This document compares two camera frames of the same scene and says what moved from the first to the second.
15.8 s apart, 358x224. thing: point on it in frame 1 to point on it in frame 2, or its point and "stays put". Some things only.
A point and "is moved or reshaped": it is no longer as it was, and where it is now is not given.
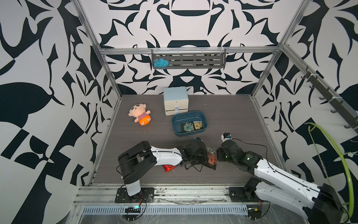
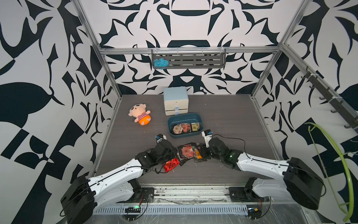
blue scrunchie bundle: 161,62 stays put
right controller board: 254,213 stays put
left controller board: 136,209 stays put
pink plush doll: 138,111 stays put
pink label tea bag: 212,160 to 186,127
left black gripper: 203,157 to 172,153
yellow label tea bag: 198,124 is moved or reshaped
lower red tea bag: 168,167 stays put
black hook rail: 320,85 stays put
